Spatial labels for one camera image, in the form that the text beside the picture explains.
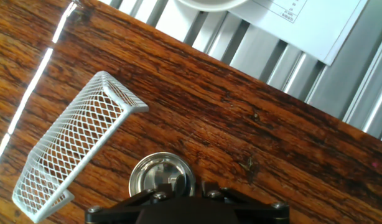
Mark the wood grain table mat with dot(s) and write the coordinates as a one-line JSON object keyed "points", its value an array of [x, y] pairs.
{"points": [[209, 140]]}

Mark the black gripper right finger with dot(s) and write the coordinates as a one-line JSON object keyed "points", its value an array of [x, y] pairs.
{"points": [[256, 208]]}

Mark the printed paper sheet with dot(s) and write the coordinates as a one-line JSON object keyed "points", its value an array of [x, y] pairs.
{"points": [[318, 28]]}

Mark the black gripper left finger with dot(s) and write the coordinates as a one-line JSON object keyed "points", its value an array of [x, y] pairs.
{"points": [[122, 208]]}

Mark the small metal bowl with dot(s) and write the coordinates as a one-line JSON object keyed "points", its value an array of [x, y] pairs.
{"points": [[209, 4]]}

